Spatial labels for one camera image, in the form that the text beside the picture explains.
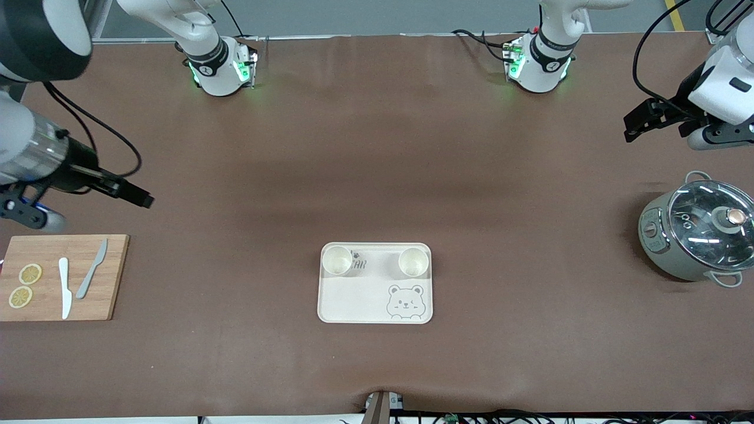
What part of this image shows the white IKEA cup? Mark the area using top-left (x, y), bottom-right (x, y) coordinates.
top-left (322, 246), bottom-right (355, 277)
top-left (398, 247), bottom-right (430, 279)

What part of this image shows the cream bear print tray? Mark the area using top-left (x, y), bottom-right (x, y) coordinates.
top-left (317, 242), bottom-right (434, 324)

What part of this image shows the wooden cutting board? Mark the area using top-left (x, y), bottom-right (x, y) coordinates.
top-left (0, 234), bottom-right (130, 322)

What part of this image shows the grey plastic knife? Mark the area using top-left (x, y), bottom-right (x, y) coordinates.
top-left (75, 238), bottom-right (109, 300)

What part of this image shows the glass pot lid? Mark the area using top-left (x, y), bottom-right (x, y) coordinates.
top-left (667, 180), bottom-right (754, 271)

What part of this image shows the white plastic knife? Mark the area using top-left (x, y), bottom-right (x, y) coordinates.
top-left (58, 257), bottom-right (73, 320)

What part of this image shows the grey-green electric cooking pot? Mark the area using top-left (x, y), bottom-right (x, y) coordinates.
top-left (638, 171), bottom-right (754, 288)

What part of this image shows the brown table cover mat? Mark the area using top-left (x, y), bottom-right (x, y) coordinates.
top-left (0, 34), bottom-right (754, 420)

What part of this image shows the metal table edge clamp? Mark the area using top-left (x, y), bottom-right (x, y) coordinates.
top-left (363, 390), bottom-right (405, 424)

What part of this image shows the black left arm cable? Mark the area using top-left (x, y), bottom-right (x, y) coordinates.
top-left (633, 0), bottom-right (743, 105)

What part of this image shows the aluminium frame profile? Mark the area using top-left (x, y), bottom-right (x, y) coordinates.
top-left (82, 0), bottom-right (118, 43)

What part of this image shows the black base power cable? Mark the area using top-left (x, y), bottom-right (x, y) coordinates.
top-left (219, 0), bottom-right (260, 43)
top-left (452, 28), bottom-right (520, 63)

